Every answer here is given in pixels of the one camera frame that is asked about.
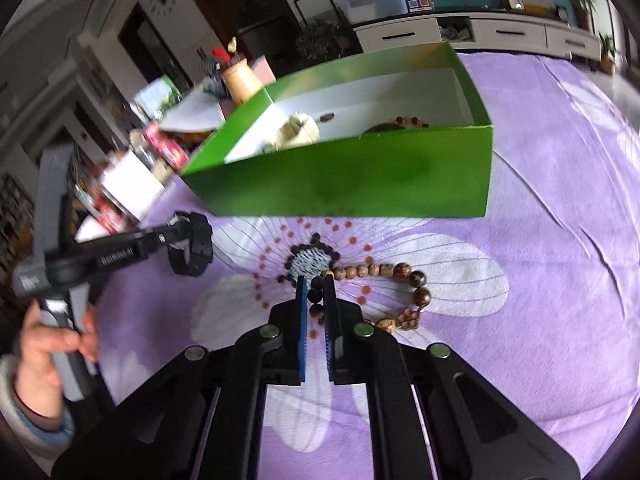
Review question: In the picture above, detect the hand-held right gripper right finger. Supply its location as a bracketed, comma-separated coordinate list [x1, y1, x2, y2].
[323, 276, 582, 480]

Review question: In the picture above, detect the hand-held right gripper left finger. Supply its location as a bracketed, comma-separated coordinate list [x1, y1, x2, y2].
[52, 276, 308, 480]

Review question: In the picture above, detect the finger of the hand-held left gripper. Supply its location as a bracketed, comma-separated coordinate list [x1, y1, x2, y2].
[142, 222, 193, 256]

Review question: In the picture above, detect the black wrist watch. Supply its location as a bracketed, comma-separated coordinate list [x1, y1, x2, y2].
[162, 211, 215, 277]

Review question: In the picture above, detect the brown wooden bead bracelet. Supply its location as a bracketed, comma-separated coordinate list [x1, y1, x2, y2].
[307, 261, 432, 333]

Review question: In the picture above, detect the green cardboard box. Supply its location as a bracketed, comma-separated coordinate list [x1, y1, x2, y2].
[179, 41, 495, 219]

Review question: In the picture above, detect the beige wrist watch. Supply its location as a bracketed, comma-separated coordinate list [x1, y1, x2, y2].
[267, 112, 321, 153]

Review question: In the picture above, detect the person's left forearm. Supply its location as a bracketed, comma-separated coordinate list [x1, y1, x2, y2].
[0, 355, 76, 461]

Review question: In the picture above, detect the person's left hand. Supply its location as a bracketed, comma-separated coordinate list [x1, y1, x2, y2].
[14, 302, 100, 418]

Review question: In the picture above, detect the white box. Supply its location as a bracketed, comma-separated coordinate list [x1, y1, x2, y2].
[97, 150, 166, 221]

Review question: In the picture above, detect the pink can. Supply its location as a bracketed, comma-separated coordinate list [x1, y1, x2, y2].
[142, 125, 191, 168]

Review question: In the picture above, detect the green white carton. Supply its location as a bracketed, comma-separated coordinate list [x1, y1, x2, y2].
[132, 76, 182, 121]

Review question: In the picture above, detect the pink box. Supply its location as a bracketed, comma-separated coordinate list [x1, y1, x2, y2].
[250, 57, 277, 86]

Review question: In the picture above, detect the purple floral tablecloth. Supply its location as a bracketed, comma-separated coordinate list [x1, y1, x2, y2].
[92, 52, 640, 466]

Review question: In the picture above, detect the dark leafy houseplant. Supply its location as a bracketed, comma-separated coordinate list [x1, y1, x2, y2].
[295, 20, 346, 61]

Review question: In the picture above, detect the white storage bin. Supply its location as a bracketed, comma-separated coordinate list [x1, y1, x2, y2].
[337, 0, 408, 25]

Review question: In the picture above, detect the white tv cabinet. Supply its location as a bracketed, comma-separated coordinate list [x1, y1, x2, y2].
[352, 10, 603, 61]

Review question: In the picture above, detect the small potted plant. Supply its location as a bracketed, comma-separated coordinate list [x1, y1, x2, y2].
[597, 32, 618, 76]

